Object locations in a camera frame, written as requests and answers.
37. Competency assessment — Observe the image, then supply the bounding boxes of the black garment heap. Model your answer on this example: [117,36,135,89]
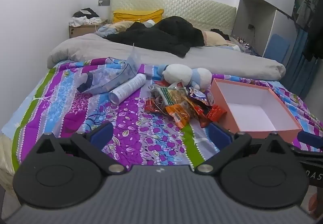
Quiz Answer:
[104,16,205,58]

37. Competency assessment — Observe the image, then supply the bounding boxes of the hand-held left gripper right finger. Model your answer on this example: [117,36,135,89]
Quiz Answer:
[197,122,290,173]

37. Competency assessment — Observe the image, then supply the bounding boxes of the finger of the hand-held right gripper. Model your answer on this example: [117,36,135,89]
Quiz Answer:
[290,131,323,162]

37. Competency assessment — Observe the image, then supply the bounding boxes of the pink cardboard box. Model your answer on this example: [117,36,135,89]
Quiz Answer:
[209,78,303,140]

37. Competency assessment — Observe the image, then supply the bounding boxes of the white and blue plush toy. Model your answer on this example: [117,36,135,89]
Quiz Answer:
[161,64,213,92]

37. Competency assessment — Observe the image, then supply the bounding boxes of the heap of clothes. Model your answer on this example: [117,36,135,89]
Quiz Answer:
[69,8,102,27]

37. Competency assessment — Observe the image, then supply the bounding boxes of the quilted cream headboard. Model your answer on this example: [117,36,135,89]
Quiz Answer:
[110,0,238,36]

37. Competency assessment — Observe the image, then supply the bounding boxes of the grey duvet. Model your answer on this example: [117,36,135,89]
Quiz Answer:
[47,33,287,81]

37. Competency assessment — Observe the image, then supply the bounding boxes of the beige pillow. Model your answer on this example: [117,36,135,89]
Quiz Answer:
[111,20,142,31]
[203,30,237,47]

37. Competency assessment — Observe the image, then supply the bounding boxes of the hanging dark clothes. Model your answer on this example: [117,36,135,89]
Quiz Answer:
[295,0,323,62]

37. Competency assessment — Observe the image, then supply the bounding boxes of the purple floral printed blanket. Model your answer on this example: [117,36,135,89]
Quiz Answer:
[0,57,323,172]

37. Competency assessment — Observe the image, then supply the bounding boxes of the row of small bottles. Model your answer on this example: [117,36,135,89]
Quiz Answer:
[235,35,256,51]

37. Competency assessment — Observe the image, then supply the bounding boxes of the small black garment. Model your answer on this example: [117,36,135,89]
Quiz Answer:
[210,28,230,41]

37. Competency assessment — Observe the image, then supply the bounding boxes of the light blue pillow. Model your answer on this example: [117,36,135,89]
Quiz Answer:
[94,24,120,37]

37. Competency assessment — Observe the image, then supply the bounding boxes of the clear plastic zip bag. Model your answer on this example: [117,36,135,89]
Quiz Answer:
[77,44,139,95]

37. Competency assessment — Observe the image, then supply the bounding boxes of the pile of mixed snack packets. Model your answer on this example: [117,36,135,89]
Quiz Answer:
[145,82,227,130]

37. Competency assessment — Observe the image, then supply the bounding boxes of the yellow pillow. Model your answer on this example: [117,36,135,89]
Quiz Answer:
[112,9,164,24]

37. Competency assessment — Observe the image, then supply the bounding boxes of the blue curtain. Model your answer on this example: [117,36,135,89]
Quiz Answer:
[285,28,319,100]

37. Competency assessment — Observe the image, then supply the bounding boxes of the wooden nightstand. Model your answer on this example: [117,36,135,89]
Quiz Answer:
[69,19,108,39]

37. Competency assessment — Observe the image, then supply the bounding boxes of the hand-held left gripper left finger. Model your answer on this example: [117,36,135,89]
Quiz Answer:
[35,121,127,174]

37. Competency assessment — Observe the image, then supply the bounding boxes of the white spray can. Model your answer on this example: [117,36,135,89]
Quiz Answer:
[109,73,147,105]

